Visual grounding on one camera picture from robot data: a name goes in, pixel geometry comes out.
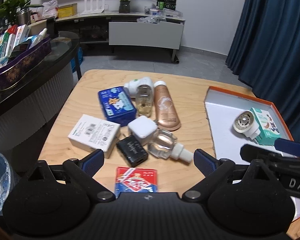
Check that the white plug-in device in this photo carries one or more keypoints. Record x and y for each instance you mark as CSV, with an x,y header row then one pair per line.
x,y
145,82

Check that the white cardboard box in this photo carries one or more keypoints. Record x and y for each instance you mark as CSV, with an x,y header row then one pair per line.
x,y
92,132

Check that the beige basin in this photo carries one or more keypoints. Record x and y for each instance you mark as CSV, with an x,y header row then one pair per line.
x,y
38,26

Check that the orange-rimmed white box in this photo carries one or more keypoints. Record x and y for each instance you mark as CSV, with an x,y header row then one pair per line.
x,y
222,120

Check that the small glass bottle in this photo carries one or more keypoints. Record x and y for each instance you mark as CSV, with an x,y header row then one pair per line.
x,y
143,102

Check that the black and green box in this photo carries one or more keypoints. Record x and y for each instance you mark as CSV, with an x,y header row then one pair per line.
x,y
167,2

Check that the clear bottle with white neck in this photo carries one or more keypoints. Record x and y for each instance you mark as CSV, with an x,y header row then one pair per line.
x,y
165,142

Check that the white round plug-in vaporizer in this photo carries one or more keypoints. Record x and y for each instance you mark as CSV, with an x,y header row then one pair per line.
x,y
245,123

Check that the red and blue packet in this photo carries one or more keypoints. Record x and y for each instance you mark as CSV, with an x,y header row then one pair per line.
x,y
135,182

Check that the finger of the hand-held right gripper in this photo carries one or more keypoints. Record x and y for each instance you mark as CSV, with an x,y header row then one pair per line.
x,y
291,147
252,151

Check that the clear plastic packaging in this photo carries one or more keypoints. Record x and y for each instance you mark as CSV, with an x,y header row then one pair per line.
x,y
148,19

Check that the stainless steel cup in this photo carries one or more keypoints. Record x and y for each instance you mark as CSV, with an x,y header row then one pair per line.
x,y
23,17

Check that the black glass-top table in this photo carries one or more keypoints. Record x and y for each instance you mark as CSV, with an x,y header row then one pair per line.
x,y
52,55

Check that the purple patterned tin tray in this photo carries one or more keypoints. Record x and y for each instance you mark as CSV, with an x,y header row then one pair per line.
x,y
22,65

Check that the blue tin box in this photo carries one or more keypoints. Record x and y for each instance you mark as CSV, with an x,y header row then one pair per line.
x,y
116,105

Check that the gold cosmetic tube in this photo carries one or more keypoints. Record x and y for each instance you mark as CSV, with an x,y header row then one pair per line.
x,y
165,107

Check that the yellow box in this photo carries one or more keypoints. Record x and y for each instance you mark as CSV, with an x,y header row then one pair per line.
x,y
67,11

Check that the blue curtain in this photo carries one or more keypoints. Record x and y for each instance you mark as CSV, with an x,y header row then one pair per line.
x,y
272,42

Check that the black charger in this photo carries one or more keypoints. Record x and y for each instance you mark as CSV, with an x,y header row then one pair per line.
x,y
131,150

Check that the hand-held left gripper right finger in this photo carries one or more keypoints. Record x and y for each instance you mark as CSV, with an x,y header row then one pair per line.
x,y
202,161

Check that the leafy green plant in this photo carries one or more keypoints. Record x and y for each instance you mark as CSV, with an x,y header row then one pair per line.
x,y
12,5

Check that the teal and white box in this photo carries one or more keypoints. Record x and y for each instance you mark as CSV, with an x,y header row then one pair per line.
x,y
268,128

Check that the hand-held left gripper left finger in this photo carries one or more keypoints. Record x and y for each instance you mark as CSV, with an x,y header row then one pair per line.
x,y
93,160

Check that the white router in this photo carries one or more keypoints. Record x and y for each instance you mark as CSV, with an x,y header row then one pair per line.
x,y
92,11

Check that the white plastic bag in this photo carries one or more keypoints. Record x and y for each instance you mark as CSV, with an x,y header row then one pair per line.
x,y
50,7

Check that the white spray bottle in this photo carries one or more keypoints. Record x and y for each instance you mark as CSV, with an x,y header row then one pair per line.
x,y
40,36

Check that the pile of medicine boxes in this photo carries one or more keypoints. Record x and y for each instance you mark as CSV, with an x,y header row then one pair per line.
x,y
12,38

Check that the television cabinet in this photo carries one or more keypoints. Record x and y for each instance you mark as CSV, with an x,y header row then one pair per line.
x,y
145,35

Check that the white cube charger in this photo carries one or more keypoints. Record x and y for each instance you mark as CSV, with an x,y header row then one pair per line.
x,y
141,130

